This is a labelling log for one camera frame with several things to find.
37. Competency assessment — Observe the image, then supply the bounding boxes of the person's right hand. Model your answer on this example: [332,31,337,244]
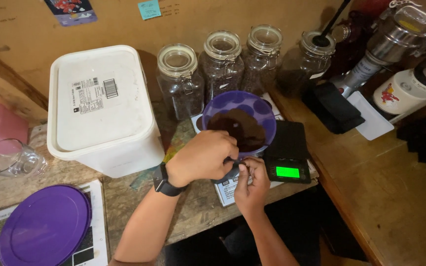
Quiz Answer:
[234,157,271,218]

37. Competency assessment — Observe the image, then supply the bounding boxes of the person's left hand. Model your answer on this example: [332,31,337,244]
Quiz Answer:
[166,130,240,188]

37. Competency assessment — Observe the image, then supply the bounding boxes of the small black pouch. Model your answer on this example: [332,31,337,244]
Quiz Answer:
[213,157,250,184]

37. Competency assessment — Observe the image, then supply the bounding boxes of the ground coffee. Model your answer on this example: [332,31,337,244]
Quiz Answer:
[207,108,267,153]

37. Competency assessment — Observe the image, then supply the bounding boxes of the black digital scale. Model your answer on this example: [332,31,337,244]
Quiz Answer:
[263,120,312,184]

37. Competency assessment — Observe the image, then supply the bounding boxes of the purple dotted plastic bowl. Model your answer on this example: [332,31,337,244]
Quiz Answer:
[201,90,277,159]

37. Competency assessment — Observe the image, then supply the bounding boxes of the black wrist watch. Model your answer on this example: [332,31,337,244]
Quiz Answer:
[153,163,189,197]

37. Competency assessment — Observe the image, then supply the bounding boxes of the person's dark trousers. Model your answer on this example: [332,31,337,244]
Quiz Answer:
[165,185,369,266]

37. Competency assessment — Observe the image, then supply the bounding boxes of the glass jar of coffee beans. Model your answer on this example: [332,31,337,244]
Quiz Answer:
[277,31,336,97]
[156,44,205,121]
[241,24,284,97]
[198,30,245,104]

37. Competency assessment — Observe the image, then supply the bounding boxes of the folded black cloth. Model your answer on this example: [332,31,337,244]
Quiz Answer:
[302,82,366,134]

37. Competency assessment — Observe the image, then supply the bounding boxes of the white plastic tray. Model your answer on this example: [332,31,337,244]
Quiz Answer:
[347,91,395,141]

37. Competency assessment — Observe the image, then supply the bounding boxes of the white lidded plastic container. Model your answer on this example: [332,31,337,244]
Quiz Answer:
[47,45,165,179]

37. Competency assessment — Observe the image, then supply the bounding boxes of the printed sheet with photos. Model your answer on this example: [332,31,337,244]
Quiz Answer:
[0,180,108,266]

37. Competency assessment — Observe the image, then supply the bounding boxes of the blue sticky note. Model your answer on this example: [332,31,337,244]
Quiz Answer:
[138,0,162,20]

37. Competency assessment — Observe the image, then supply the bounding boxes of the dark red bag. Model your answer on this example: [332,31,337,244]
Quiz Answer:
[324,10,375,80]

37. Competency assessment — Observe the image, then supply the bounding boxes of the stainless steel grinder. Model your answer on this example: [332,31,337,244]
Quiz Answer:
[340,0,426,98]

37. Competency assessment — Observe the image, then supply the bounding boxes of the purple plastic lid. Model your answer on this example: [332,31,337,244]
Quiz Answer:
[0,185,92,266]

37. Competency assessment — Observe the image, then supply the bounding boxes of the purple illustrated card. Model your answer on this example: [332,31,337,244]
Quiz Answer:
[44,0,98,27]

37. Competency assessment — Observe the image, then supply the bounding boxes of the clear drinking glass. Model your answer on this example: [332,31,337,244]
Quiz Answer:
[0,138,48,179]

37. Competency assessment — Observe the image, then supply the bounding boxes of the pink plastic box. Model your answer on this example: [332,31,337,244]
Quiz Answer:
[0,103,29,156]

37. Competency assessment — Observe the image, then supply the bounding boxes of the black long-handled scoop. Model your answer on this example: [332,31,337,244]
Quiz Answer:
[312,0,351,48]

